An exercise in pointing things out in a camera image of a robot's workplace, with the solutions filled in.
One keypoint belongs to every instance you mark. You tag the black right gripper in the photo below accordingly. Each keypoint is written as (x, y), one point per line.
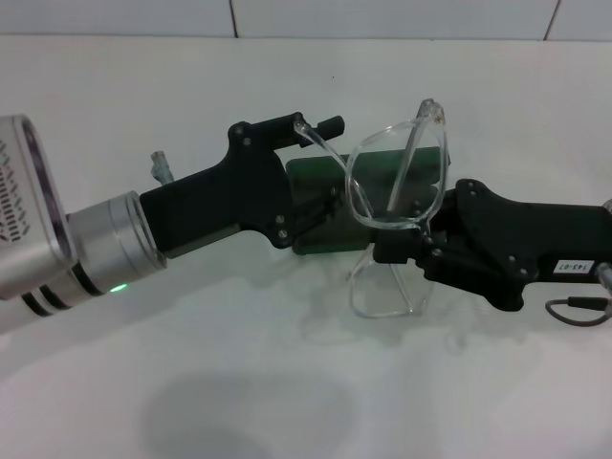
(502, 244)

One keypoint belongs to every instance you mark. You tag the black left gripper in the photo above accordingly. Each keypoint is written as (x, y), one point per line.
(225, 205)

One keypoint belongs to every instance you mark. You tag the green glasses case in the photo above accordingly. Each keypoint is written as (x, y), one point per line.
(320, 167)

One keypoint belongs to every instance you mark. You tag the clear plastic glasses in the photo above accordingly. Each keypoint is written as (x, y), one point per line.
(431, 111)

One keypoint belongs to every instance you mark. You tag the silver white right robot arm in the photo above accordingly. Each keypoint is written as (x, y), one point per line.
(608, 204)

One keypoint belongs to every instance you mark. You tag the silver left gripper plug connector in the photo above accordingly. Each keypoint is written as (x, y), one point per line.
(161, 167)

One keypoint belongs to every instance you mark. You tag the silver gripper plug connector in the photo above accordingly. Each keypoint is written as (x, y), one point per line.
(606, 277)
(161, 167)

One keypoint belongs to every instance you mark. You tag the silver right gripper plug connector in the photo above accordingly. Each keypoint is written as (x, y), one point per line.
(606, 277)

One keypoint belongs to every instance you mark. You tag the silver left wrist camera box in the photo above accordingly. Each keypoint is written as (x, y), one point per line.
(28, 215)

